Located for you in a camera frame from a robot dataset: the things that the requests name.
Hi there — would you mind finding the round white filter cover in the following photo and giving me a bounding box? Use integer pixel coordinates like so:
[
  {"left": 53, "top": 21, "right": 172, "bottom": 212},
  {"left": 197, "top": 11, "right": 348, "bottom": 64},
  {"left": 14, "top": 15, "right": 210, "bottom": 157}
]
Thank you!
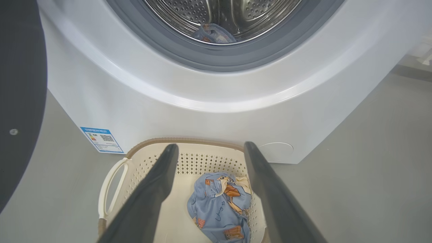
[{"left": 258, "top": 142, "right": 294, "bottom": 162}]

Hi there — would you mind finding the cream perforated laundry basket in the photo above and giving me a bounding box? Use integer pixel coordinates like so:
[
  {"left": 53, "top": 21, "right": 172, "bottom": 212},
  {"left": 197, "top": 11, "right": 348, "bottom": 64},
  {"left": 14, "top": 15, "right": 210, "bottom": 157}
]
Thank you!
[{"left": 98, "top": 137, "right": 270, "bottom": 243}]

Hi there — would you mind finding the stainless steel washing machine drum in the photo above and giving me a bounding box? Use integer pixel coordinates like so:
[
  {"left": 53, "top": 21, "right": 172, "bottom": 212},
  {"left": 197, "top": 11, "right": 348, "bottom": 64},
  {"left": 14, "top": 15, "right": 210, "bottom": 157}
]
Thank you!
[{"left": 143, "top": 0, "right": 302, "bottom": 45}]

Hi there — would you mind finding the white front-load washing machine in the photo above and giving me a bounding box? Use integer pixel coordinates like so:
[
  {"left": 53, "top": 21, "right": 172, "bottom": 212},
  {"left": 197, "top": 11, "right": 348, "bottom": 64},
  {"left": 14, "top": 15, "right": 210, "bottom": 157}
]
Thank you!
[{"left": 35, "top": 0, "right": 432, "bottom": 165}]

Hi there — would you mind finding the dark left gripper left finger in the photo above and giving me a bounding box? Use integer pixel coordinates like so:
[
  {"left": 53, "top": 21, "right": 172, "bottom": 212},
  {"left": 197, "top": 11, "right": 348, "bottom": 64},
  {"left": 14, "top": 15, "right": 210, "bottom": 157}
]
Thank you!
[{"left": 98, "top": 143, "right": 179, "bottom": 243}]

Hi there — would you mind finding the blue garment with cream collar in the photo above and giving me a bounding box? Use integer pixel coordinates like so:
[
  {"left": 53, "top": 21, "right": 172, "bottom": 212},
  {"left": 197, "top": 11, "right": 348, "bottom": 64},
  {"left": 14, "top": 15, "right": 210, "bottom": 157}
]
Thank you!
[{"left": 187, "top": 172, "right": 252, "bottom": 243}]

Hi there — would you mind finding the blue cartoon print garment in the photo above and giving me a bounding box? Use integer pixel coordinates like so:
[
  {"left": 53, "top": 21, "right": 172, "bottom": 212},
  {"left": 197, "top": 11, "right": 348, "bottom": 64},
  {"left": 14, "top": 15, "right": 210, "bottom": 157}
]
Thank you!
[{"left": 192, "top": 23, "right": 237, "bottom": 44}]

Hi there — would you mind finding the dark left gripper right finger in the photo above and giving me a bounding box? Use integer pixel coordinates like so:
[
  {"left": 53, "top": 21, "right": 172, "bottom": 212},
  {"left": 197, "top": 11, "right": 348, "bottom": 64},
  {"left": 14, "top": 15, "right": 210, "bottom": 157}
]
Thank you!
[{"left": 244, "top": 141, "right": 328, "bottom": 243}]

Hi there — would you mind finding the blue energy label sticker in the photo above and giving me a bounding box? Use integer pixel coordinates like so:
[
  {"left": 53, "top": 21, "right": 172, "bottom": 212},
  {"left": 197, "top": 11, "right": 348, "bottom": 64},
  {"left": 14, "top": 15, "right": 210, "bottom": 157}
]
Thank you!
[{"left": 80, "top": 127, "right": 125, "bottom": 154}]

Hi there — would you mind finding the black-rimmed glass washer door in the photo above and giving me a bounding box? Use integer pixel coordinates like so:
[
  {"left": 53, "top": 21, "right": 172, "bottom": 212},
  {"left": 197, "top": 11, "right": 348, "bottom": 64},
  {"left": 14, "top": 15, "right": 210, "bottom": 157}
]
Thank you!
[{"left": 0, "top": 0, "right": 48, "bottom": 215}]

